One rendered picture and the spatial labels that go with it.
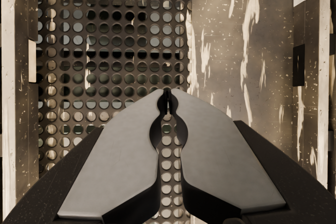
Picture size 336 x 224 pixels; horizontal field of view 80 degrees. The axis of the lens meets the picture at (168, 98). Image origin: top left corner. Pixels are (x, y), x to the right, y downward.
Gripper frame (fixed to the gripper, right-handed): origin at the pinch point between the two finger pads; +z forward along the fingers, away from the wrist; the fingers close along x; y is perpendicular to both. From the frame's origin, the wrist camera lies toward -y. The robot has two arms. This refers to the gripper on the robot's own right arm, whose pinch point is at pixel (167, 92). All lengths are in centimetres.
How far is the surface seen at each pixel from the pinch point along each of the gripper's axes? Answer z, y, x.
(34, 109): 22.4, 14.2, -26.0
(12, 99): 18.5, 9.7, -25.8
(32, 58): 26.9, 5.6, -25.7
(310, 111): 21.6, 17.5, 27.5
